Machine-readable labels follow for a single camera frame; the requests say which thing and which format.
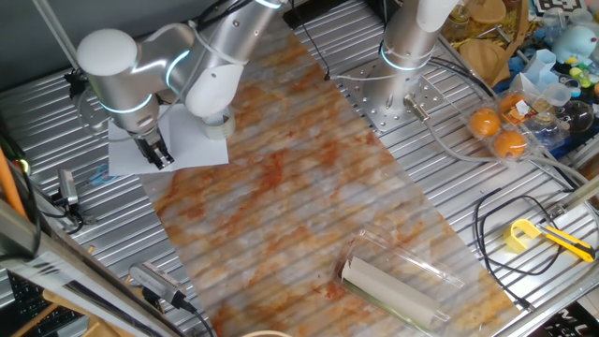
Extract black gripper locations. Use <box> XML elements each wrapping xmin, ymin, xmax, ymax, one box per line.
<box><xmin>128</xmin><ymin>128</ymin><xmax>175</xmax><ymax>170</ymax></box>

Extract white paper sheet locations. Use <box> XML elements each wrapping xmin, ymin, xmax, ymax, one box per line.
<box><xmin>106</xmin><ymin>103</ymin><xmax>230</xmax><ymax>178</ymax></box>

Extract beige packing tape roll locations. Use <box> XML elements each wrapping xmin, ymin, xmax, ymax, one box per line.
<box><xmin>200</xmin><ymin>106</ymin><xmax>237</xmax><ymax>141</ymax></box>

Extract grey device with grille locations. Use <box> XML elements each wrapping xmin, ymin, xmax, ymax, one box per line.
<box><xmin>128</xmin><ymin>260</ymin><xmax>188</xmax><ymax>310</ymax></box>

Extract orange rod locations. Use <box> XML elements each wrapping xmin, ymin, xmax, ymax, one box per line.
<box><xmin>0</xmin><ymin>145</ymin><xmax>28</xmax><ymax>221</ymax></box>

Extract orange marble pattern mat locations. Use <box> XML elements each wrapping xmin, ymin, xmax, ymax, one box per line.
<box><xmin>86</xmin><ymin>0</ymin><xmax>523</xmax><ymax>337</ymax></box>

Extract black keyboard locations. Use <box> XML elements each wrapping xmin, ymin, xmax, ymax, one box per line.
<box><xmin>7</xmin><ymin>273</ymin><xmax>88</xmax><ymax>337</ymax></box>

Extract black flat box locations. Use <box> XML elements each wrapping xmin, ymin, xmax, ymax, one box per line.
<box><xmin>282</xmin><ymin>0</ymin><xmax>359</xmax><ymax>30</ymax></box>

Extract clear plastic box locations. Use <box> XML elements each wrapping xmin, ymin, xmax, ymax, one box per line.
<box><xmin>332</xmin><ymin>223</ymin><xmax>465</xmax><ymax>334</ymax></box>

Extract grey cardboard insert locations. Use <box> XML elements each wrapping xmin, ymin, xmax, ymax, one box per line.
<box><xmin>340</xmin><ymin>256</ymin><xmax>444</xmax><ymax>331</ymax></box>

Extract glass jar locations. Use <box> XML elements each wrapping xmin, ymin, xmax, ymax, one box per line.
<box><xmin>442</xmin><ymin>3</ymin><xmax>471</xmax><ymax>41</ymax></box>

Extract orange fruit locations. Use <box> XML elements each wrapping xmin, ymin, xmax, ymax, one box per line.
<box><xmin>491</xmin><ymin>129</ymin><xmax>528</xmax><ymax>159</ymax></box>
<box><xmin>468</xmin><ymin>107</ymin><xmax>501</xmax><ymax>138</ymax></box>
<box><xmin>498</xmin><ymin>92</ymin><xmax>530</xmax><ymax>123</ymax></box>

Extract yellow plastic hook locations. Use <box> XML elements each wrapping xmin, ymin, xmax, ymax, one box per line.
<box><xmin>503</xmin><ymin>218</ymin><xmax>544</xmax><ymax>255</ymax></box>

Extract clear plastic fruit carton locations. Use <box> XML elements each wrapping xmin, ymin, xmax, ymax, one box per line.
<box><xmin>465</xmin><ymin>87</ymin><xmax>571</xmax><ymax>165</ymax></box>

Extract pale blue hexagonal cup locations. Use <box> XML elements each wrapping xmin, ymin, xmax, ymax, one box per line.
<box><xmin>522</xmin><ymin>48</ymin><xmax>558</xmax><ymax>85</ymax></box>

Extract translucent white cup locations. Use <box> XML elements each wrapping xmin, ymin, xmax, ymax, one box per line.
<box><xmin>542</xmin><ymin>81</ymin><xmax>573</xmax><ymax>108</ymax></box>

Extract clear plastic bottle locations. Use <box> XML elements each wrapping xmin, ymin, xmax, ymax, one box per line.
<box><xmin>541</xmin><ymin>6</ymin><xmax>568</xmax><ymax>34</ymax></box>

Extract yellow utility knife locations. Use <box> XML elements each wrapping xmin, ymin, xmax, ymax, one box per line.
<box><xmin>535</xmin><ymin>222</ymin><xmax>596</xmax><ymax>263</ymax></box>

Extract clear glass sphere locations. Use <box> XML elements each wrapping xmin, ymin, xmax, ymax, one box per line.
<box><xmin>556</xmin><ymin>99</ymin><xmax>596</xmax><ymax>135</ymax></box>

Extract aluminium profile bar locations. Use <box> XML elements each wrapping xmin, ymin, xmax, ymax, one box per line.
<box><xmin>545</xmin><ymin>175</ymin><xmax>599</xmax><ymax>221</ymax></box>

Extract green yellow toy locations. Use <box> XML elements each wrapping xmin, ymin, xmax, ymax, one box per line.
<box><xmin>567</xmin><ymin>66</ymin><xmax>593</xmax><ymax>89</ymax></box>

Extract black white fiducial marker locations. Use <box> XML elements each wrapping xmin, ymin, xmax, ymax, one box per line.
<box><xmin>533</xmin><ymin>0</ymin><xmax>592</xmax><ymax>16</ymax></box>

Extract black box white lettering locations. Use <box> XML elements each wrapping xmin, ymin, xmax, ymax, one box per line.
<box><xmin>528</xmin><ymin>299</ymin><xmax>599</xmax><ymax>337</ymax></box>

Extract blue handled scissors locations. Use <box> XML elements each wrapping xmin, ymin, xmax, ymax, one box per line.
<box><xmin>88</xmin><ymin>161</ymin><xmax>118</xmax><ymax>187</ymax></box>

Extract silver camera on stand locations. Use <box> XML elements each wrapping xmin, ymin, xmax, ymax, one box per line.
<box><xmin>49</xmin><ymin>167</ymin><xmax>99</xmax><ymax>235</ymax></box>

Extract wrist camera silver bracket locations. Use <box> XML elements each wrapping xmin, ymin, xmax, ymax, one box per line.
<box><xmin>63</xmin><ymin>68</ymin><xmax>113</xmax><ymax>135</ymax></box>

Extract black plug cable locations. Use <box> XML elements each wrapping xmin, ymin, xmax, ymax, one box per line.
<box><xmin>170</xmin><ymin>292</ymin><xmax>216</xmax><ymax>337</ymax></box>

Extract aluminium frame beam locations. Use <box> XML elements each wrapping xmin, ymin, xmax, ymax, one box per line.
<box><xmin>0</xmin><ymin>198</ymin><xmax>188</xmax><ymax>337</ymax></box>

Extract thin black cable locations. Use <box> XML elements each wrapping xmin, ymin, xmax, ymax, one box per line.
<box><xmin>289</xmin><ymin>0</ymin><xmax>331</xmax><ymax>81</ymax></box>

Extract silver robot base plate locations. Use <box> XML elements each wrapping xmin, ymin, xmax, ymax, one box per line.
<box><xmin>340</xmin><ymin>60</ymin><xmax>446</xmax><ymax>135</ymax></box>

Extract white cable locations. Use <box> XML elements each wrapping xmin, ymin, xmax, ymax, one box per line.
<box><xmin>329</xmin><ymin>72</ymin><xmax>399</xmax><ymax>81</ymax></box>

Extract grey hose metal connector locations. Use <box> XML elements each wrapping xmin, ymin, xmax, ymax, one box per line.
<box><xmin>402</xmin><ymin>93</ymin><xmax>599</xmax><ymax>188</ymax></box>

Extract black base cable bundle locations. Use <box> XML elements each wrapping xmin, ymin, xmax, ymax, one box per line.
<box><xmin>428</xmin><ymin>54</ymin><xmax>497</xmax><ymax>102</ymax></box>

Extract black loose cable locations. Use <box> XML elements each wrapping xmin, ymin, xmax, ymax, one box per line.
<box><xmin>474</xmin><ymin>186</ymin><xmax>565</xmax><ymax>313</ymax></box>

